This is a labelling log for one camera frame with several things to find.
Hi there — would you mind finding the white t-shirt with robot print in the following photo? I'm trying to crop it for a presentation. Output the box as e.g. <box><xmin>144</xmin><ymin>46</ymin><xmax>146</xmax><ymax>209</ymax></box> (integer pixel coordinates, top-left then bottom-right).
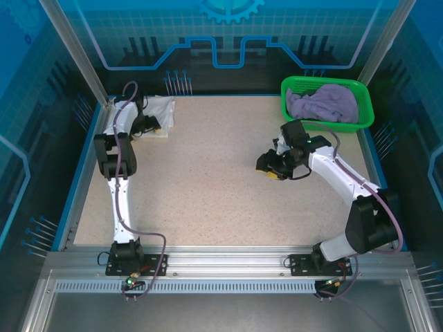
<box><xmin>140</xmin><ymin>95</ymin><xmax>176</xmax><ymax>139</ymax></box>

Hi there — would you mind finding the green plastic basket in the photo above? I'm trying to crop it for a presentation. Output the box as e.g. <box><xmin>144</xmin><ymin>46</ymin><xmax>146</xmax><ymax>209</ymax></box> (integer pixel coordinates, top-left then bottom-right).
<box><xmin>280</xmin><ymin>75</ymin><xmax>376</xmax><ymax>134</ymax></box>

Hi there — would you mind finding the purple t-shirt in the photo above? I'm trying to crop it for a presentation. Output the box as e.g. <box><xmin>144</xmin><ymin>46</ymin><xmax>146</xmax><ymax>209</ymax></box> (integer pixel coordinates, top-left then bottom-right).
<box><xmin>285</xmin><ymin>84</ymin><xmax>360</xmax><ymax>125</ymax></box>

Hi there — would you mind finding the small connector board with LED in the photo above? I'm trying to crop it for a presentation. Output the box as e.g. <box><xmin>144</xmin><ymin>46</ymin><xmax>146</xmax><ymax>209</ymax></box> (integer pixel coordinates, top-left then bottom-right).
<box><xmin>120</xmin><ymin>273</ymin><xmax>145</xmax><ymax>291</ymax></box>
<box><xmin>316</xmin><ymin>276</ymin><xmax>347</xmax><ymax>291</ymax></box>

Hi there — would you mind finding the grey metal tray panel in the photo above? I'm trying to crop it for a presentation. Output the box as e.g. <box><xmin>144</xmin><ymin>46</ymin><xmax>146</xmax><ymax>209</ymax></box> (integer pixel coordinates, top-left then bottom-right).
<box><xmin>20</xmin><ymin>269</ymin><xmax>433</xmax><ymax>332</ymax></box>

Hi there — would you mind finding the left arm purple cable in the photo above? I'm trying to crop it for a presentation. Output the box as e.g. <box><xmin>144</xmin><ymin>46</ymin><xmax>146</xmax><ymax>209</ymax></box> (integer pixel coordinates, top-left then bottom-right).
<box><xmin>113</xmin><ymin>80</ymin><xmax>168</xmax><ymax>302</ymax></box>

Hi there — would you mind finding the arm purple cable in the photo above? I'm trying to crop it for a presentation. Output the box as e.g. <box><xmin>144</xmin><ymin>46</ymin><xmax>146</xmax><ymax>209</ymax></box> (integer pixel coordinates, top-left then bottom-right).
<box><xmin>300</xmin><ymin>120</ymin><xmax>405</xmax><ymax>302</ymax></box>
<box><xmin>113</xmin><ymin>80</ymin><xmax>168</xmax><ymax>302</ymax></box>

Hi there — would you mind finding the aluminium side rail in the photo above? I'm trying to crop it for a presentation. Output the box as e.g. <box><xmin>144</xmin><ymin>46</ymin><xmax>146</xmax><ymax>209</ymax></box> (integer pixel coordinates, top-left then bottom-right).
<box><xmin>359</xmin><ymin>129</ymin><xmax>410</xmax><ymax>252</ymax></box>
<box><xmin>57</xmin><ymin>99</ymin><xmax>116</xmax><ymax>252</ymax></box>

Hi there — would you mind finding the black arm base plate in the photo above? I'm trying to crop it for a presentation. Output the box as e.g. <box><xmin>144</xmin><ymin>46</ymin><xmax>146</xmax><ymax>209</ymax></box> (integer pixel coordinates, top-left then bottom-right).
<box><xmin>289</xmin><ymin>254</ymin><xmax>353</xmax><ymax>277</ymax></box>
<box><xmin>105</xmin><ymin>252</ymin><xmax>170</xmax><ymax>277</ymax></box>

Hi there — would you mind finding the aluminium front frame rail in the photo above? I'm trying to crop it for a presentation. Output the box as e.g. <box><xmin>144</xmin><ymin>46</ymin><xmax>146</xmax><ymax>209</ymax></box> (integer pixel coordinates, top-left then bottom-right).
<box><xmin>44</xmin><ymin>245</ymin><xmax>415</xmax><ymax>282</ymax></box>

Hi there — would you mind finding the aluminium frame post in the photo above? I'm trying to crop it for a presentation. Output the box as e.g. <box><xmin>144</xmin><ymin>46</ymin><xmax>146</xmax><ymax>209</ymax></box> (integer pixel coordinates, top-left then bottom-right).
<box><xmin>37</xmin><ymin>0</ymin><xmax>116</xmax><ymax>107</ymax></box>
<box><xmin>357</xmin><ymin>0</ymin><xmax>419</xmax><ymax>88</ymax></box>

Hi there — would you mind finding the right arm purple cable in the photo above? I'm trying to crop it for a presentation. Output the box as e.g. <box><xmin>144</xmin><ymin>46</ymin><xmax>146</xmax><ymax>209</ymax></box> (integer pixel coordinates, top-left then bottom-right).
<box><xmin>300</xmin><ymin>120</ymin><xmax>405</xmax><ymax>302</ymax></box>

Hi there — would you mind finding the grey slotted cable duct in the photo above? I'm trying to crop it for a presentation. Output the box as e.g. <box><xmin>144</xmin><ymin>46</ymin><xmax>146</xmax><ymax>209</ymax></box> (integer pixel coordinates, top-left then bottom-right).
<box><xmin>54</xmin><ymin>280</ymin><xmax>318</xmax><ymax>295</ymax></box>

